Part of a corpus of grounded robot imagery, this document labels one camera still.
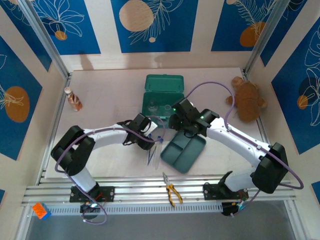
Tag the clear test tube blue cap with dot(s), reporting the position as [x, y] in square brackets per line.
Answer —
[162, 141]
[158, 138]
[150, 136]

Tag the green divided tray insert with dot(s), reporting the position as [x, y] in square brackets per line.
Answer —
[180, 155]

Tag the blue plastic tweezers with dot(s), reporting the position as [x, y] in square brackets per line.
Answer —
[149, 160]

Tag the green plastic toolbox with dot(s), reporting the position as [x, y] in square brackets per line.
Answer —
[162, 83]

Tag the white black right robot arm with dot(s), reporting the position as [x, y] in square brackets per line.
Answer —
[232, 140]

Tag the clear glass flask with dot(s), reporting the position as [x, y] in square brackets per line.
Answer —
[151, 107]

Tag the brown plush toy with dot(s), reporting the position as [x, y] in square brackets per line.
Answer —
[247, 100]

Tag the brown white patterned bottle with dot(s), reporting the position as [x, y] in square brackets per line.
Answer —
[74, 102]

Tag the yellow black pliers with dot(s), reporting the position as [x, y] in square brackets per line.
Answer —
[170, 187]

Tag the black controller board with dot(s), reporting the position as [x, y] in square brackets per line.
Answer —
[87, 208]
[232, 208]

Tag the orange blue toy brick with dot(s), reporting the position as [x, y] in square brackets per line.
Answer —
[40, 209]

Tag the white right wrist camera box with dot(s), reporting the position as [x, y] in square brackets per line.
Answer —
[191, 103]

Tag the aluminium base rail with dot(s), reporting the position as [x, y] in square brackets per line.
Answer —
[140, 190]

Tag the aluminium frame post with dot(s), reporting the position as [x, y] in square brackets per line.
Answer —
[269, 32]
[41, 32]

